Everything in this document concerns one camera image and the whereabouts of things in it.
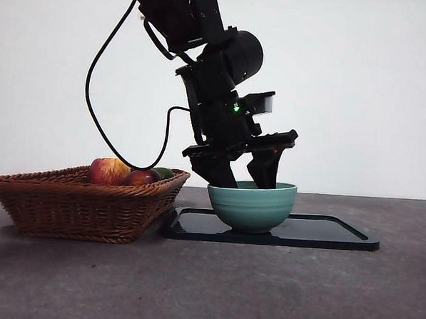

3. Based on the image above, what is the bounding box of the black rectangular tray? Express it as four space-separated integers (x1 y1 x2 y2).
164 206 382 252

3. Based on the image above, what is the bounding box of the green fruit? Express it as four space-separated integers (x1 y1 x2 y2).
151 166 177 181

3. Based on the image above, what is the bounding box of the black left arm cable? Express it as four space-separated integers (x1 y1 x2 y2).
81 0 199 173

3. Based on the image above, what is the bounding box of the red yellow apple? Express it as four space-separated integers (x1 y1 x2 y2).
88 156 132 187

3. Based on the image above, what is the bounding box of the dark red apple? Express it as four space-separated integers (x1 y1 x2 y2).
122 168 163 189

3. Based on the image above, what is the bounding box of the teal ceramic bowl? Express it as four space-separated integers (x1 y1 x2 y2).
204 178 298 238

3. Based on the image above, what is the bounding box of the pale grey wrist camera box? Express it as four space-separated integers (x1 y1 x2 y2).
242 90 277 117

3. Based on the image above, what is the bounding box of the brown wicker basket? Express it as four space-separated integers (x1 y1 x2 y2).
0 159 192 248

